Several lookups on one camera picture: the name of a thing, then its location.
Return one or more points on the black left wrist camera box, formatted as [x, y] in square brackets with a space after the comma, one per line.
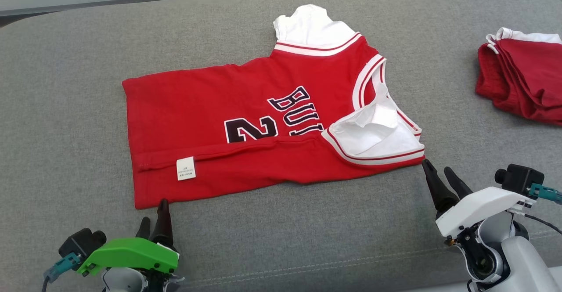
[81, 241]

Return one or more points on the red white basketball jersey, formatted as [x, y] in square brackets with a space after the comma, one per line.
[197, 107]

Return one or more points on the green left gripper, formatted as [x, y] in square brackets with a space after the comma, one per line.
[131, 254]

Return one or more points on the red shorts white stripe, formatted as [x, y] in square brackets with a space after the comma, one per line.
[527, 81]

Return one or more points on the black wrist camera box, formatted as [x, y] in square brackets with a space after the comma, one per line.
[81, 241]
[522, 178]

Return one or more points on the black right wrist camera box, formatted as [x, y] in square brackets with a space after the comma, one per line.
[522, 178]

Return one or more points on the grey fabric sofa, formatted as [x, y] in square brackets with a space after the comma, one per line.
[66, 129]

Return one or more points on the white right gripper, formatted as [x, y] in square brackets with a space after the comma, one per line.
[478, 208]

